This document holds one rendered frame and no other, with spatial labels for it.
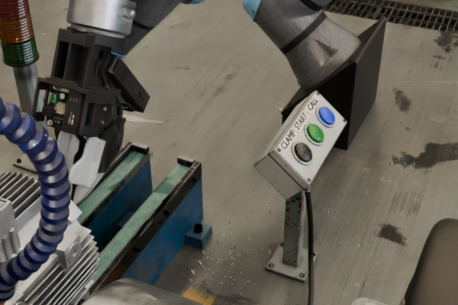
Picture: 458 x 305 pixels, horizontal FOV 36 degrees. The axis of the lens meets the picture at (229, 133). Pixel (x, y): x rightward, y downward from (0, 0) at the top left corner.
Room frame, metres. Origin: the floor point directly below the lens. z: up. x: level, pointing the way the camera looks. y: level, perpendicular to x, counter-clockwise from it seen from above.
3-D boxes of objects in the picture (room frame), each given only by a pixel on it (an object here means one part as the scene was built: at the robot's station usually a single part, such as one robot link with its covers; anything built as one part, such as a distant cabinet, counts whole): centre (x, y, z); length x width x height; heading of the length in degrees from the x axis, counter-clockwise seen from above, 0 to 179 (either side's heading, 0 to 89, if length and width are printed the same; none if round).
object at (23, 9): (1.12, 0.37, 1.14); 0.06 x 0.06 x 0.04
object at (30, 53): (1.12, 0.37, 1.05); 0.06 x 0.06 x 0.04
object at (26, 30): (1.12, 0.37, 1.10); 0.06 x 0.06 x 0.04
